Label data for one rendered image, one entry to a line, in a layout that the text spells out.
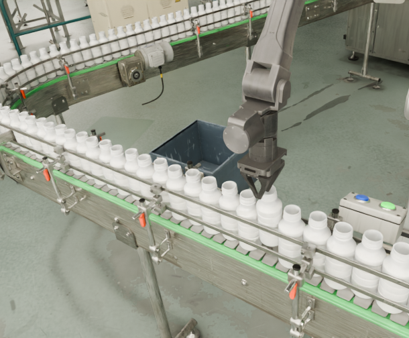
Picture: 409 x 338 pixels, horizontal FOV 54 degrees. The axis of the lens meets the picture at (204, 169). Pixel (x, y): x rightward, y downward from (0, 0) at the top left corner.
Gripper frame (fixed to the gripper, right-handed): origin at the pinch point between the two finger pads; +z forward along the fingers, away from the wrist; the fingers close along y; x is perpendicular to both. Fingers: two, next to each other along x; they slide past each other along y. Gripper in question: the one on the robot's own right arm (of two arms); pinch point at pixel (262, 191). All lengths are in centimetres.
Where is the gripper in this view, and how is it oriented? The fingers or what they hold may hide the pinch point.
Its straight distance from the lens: 89.8
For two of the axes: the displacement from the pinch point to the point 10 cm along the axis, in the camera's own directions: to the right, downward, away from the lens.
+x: 8.0, 2.7, -5.4
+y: -6.0, 4.5, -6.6
